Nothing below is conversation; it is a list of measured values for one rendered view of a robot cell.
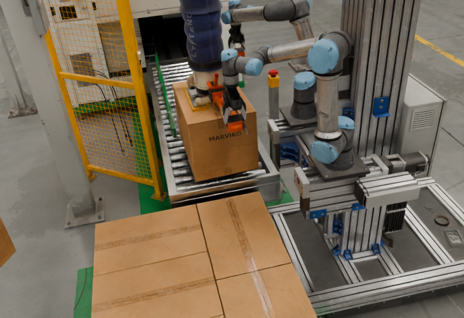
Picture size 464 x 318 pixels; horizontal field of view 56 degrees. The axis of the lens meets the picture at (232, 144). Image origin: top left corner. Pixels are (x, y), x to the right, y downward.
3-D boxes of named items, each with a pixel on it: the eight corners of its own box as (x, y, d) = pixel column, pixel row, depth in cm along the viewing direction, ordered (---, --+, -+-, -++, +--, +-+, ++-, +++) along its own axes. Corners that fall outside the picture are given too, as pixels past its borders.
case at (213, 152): (179, 134, 312) (172, 83, 290) (233, 123, 319) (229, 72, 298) (195, 182, 262) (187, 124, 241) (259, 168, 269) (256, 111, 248)
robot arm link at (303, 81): (288, 98, 244) (288, 76, 236) (304, 90, 251) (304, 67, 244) (305, 104, 236) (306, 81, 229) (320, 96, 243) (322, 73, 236)
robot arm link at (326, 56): (347, 152, 194) (350, 32, 167) (334, 170, 184) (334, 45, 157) (322, 147, 201) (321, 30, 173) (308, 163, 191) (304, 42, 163)
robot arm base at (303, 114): (311, 105, 256) (312, 90, 250) (320, 117, 243) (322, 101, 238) (286, 109, 254) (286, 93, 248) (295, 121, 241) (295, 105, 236)
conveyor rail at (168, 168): (148, 76, 466) (144, 59, 455) (152, 75, 466) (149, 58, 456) (172, 218, 275) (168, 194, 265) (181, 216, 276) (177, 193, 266)
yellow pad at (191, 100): (183, 89, 281) (182, 82, 278) (198, 86, 283) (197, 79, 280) (192, 112, 253) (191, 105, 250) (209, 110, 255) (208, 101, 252)
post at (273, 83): (269, 187, 359) (267, 75, 305) (277, 185, 360) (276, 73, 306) (272, 192, 353) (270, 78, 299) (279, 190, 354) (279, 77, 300)
